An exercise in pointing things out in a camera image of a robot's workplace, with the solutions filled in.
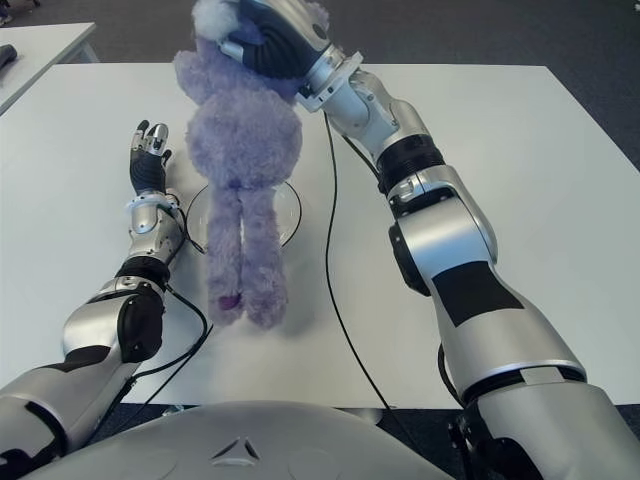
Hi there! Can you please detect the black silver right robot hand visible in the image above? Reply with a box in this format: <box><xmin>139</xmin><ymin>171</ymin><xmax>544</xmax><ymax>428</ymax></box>
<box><xmin>215</xmin><ymin>0</ymin><xmax>346</xmax><ymax>84</ymax></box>

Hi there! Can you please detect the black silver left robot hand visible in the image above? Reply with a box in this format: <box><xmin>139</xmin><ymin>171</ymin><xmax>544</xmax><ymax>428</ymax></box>
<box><xmin>128</xmin><ymin>119</ymin><xmax>175</xmax><ymax>197</ymax></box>

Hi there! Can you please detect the purple plush bunny doll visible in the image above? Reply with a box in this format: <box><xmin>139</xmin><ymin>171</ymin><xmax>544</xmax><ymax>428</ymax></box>
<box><xmin>173</xmin><ymin>0</ymin><xmax>305</xmax><ymax>329</ymax></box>

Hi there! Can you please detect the white plate with black rim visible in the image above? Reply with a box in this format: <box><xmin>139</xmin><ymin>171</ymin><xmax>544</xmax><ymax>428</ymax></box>
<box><xmin>188</xmin><ymin>180</ymin><xmax>304</xmax><ymax>251</ymax></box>

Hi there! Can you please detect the white side table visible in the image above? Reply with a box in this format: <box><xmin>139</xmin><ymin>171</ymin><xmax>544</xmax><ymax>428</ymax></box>
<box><xmin>0</xmin><ymin>22</ymin><xmax>100</xmax><ymax>116</ymax></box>

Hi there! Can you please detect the grey robot torso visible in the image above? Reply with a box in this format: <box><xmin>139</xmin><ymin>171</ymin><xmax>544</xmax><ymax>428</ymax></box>
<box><xmin>19</xmin><ymin>399</ymin><xmax>451</xmax><ymax>480</ymax></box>

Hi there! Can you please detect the white table leg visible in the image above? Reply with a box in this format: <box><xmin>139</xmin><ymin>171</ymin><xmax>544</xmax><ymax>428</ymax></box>
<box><xmin>344</xmin><ymin>407</ymin><xmax>384</xmax><ymax>424</ymax></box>

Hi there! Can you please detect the thin black left wrist cable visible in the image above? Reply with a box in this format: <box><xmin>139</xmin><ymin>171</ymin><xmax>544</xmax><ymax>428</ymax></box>
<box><xmin>167</xmin><ymin>199</ymin><xmax>209</xmax><ymax>256</ymax></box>

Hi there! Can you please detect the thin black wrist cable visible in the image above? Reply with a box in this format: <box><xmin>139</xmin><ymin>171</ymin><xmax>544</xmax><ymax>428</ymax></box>
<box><xmin>167</xmin><ymin>199</ymin><xmax>209</xmax><ymax>256</ymax></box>
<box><xmin>323</xmin><ymin>112</ymin><xmax>396</xmax><ymax>411</ymax></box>

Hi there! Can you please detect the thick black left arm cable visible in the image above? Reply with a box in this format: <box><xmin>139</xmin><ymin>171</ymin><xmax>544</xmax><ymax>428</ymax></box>
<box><xmin>127</xmin><ymin>284</ymin><xmax>209</xmax><ymax>384</ymax></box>

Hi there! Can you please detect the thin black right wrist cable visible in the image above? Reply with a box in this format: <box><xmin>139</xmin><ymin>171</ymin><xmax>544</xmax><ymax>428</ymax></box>
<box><xmin>323</xmin><ymin>112</ymin><xmax>396</xmax><ymax>411</ymax></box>

